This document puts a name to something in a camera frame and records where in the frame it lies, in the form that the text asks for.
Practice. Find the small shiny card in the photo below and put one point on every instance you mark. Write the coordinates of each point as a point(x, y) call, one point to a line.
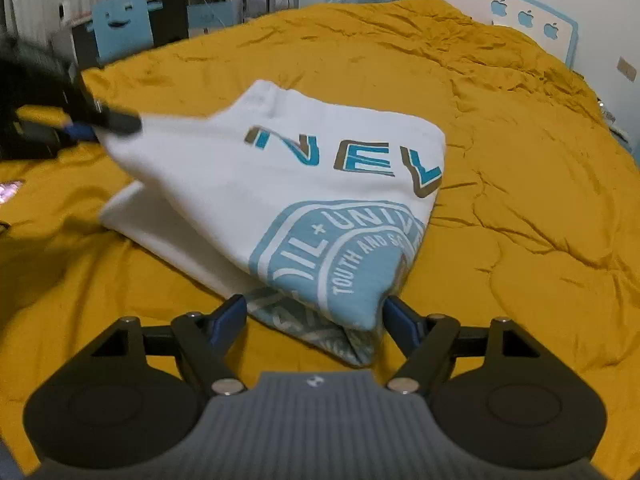
point(10, 191)

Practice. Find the white printed sweatshirt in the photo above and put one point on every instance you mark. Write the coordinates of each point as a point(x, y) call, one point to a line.
point(280, 200)

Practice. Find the blue nightstand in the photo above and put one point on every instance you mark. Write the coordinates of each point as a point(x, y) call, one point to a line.
point(620, 127)

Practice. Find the wall switch plate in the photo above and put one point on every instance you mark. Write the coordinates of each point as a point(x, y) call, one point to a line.
point(627, 69)

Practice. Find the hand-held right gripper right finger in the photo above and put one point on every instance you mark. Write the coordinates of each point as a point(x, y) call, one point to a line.
point(400, 322)

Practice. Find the yellow quilted blanket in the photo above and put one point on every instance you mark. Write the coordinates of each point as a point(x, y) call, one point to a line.
point(525, 185)

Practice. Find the white and blue headboard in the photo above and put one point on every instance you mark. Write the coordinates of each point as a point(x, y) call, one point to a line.
point(515, 5)

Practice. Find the blue smiling-face chair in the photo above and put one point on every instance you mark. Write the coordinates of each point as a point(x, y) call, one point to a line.
point(122, 22)

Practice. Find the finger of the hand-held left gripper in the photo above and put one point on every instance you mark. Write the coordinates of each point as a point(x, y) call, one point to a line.
point(82, 133)
point(117, 119)

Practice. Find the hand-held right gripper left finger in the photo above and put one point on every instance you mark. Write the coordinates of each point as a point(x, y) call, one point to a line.
point(227, 322)

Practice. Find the white curtain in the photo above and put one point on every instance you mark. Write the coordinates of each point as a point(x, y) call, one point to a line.
point(30, 0)

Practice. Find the cluttered desk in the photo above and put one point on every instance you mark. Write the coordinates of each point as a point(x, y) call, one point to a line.
point(200, 5)

